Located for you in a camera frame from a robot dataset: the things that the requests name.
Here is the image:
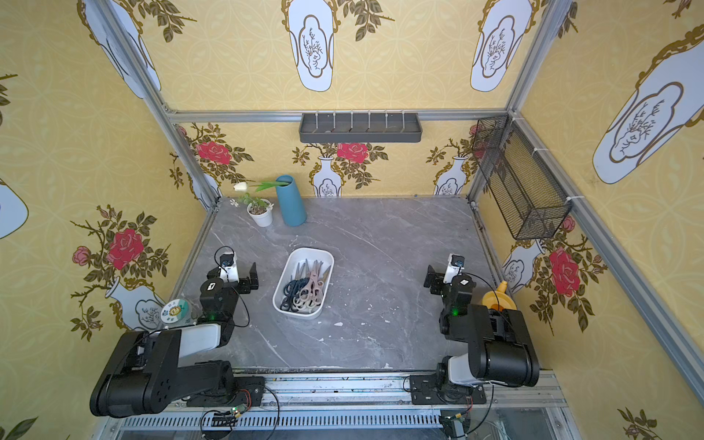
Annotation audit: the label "black wire mesh basket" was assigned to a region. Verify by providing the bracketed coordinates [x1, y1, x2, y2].
[472, 115, 572, 241]

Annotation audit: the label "pink scissors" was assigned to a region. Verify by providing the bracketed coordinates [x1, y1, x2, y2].
[296, 260, 326, 313]

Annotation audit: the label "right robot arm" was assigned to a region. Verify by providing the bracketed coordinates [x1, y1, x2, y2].
[423, 267, 541, 387]

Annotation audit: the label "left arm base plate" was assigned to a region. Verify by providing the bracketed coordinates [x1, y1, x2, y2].
[186, 376, 266, 408]

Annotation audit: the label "grey wall shelf rack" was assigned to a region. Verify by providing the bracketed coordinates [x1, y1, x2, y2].
[299, 111, 423, 144]

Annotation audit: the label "white plastic storage box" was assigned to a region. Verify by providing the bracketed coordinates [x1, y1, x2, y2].
[272, 247, 335, 319]

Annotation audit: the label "yellow watering can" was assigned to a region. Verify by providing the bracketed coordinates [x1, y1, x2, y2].
[481, 280, 517, 312]

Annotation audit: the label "teal cylindrical vase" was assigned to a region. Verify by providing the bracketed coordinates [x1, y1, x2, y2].
[276, 175, 307, 227]

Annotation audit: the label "dark teal scissors back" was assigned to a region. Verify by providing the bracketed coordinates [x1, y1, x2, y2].
[280, 262, 309, 313]

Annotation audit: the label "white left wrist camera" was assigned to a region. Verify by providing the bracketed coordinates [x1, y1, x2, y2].
[218, 250, 239, 282]

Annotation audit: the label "tape roll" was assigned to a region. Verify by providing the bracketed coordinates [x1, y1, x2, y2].
[159, 299, 193, 328]

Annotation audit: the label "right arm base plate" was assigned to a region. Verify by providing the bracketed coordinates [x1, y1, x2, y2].
[408, 373, 487, 405]

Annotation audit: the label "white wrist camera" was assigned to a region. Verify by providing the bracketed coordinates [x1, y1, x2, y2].
[443, 254, 465, 284]
[218, 250, 239, 282]

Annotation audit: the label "white artificial tulip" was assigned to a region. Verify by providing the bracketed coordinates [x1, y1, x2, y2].
[233, 181, 289, 193]

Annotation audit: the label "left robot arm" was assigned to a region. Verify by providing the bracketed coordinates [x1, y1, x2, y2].
[89, 265, 265, 418]

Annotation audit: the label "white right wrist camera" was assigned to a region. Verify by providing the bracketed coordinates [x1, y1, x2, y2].
[443, 254, 465, 284]

